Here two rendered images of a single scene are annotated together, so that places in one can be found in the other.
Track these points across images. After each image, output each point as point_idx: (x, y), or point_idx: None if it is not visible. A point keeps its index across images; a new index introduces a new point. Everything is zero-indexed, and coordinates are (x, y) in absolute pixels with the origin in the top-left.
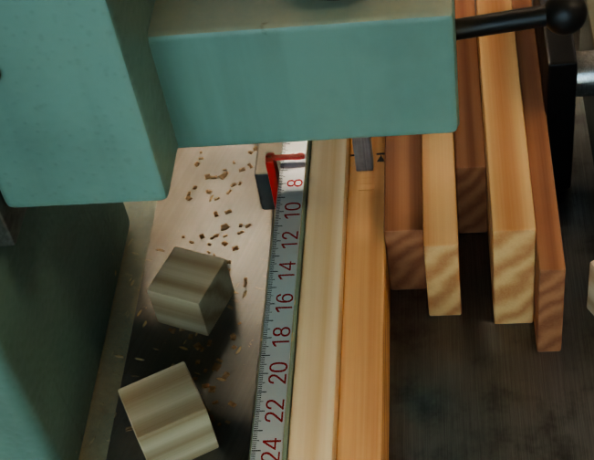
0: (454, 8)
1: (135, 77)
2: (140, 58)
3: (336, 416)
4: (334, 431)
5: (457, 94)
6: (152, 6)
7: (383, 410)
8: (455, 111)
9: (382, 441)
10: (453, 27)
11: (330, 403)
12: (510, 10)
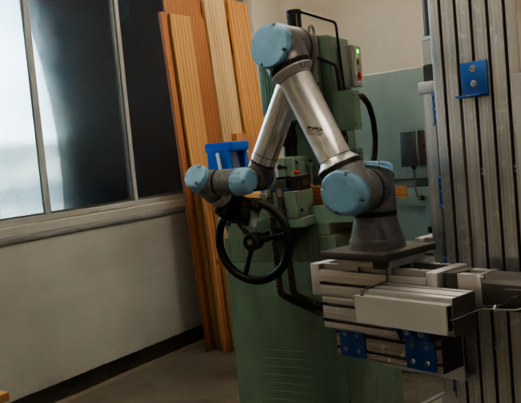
0: (285, 164)
1: (285, 157)
2: (288, 157)
3: (258, 193)
4: (256, 192)
5: (278, 171)
6: (297, 156)
7: (258, 196)
8: (278, 173)
9: (254, 196)
10: (277, 161)
11: (259, 191)
12: (282, 165)
